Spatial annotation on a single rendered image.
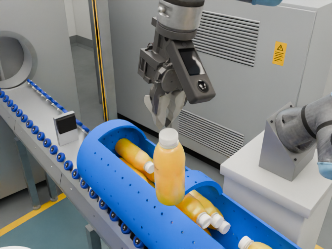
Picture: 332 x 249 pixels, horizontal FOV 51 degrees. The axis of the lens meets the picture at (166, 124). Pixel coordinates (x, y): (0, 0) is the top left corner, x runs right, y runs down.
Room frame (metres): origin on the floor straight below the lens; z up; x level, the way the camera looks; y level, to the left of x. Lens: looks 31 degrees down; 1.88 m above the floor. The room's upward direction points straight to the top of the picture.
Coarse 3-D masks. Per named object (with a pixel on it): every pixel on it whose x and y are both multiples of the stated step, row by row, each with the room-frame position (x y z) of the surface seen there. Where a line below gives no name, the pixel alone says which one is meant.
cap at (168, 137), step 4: (164, 128) 0.60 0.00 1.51; (168, 128) 0.60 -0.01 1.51; (172, 128) 0.60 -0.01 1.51; (160, 132) 0.59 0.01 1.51; (164, 132) 0.59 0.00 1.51; (168, 132) 0.59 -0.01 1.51; (172, 132) 0.59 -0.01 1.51; (176, 132) 0.59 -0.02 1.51; (160, 136) 0.58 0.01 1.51; (164, 136) 0.58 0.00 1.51; (168, 136) 0.58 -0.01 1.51; (172, 136) 0.58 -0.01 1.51; (176, 136) 0.58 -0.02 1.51; (160, 140) 0.58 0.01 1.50; (164, 140) 0.57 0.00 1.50; (168, 140) 0.57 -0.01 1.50; (172, 140) 0.57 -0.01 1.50; (176, 140) 0.58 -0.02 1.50; (164, 144) 0.57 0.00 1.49; (168, 144) 0.57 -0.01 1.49; (172, 144) 0.57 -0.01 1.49
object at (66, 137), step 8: (72, 112) 1.44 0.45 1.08; (56, 120) 1.38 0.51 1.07; (64, 120) 1.39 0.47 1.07; (72, 120) 1.41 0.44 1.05; (56, 128) 1.38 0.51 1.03; (64, 128) 1.38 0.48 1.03; (72, 128) 1.41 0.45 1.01; (64, 136) 1.40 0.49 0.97; (72, 136) 1.42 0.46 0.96; (64, 144) 1.39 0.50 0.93
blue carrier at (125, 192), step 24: (120, 120) 1.12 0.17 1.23; (96, 144) 0.99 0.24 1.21; (144, 144) 1.15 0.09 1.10; (96, 168) 0.92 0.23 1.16; (120, 168) 0.86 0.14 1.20; (96, 192) 0.91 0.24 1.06; (120, 192) 0.80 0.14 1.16; (144, 192) 0.76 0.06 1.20; (216, 192) 0.82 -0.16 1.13; (120, 216) 0.79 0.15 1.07; (144, 216) 0.70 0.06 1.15; (168, 216) 0.66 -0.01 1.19; (240, 216) 0.76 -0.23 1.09; (144, 240) 0.68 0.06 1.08; (168, 240) 0.62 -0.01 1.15; (192, 240) 0.59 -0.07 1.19; (216, 240) 0.76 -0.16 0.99; (240, 240) 0.73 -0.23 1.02; (264, 240) 0.69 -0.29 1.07; (288, 240) 0.64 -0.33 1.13
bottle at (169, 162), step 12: (180, 144) 0.59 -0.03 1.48; (156, 156) 0.58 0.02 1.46; (168, 156) 0.56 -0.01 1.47; (180, 156) 0.57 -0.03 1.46; (156, 168) 0.58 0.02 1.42; (168, 168) 0.56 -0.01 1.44; (180, 168) 0.57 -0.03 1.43; (156, 180) 0.59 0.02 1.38; (168, 180) 0.57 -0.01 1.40; (180, 180) 0.58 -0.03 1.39; (156, 192) 0.60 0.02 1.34; (168, 192) 0.57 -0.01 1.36; (180, 192) 0.59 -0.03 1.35; (168, 204) 0.58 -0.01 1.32
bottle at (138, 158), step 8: (120, 144) 1.09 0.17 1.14; (128, 144) 1.08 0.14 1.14; (120, 152) 1.07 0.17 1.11; (128, 152) 1.04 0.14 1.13; (136, 152) 1.03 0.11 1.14; (144, 152) 1.04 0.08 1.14; (128, 160) 1.03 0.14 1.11; (136, 160) 1.00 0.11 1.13; (144, 160) 1.00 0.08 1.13; (136, 168) 1.00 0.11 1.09; (144, 168) 0.98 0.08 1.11
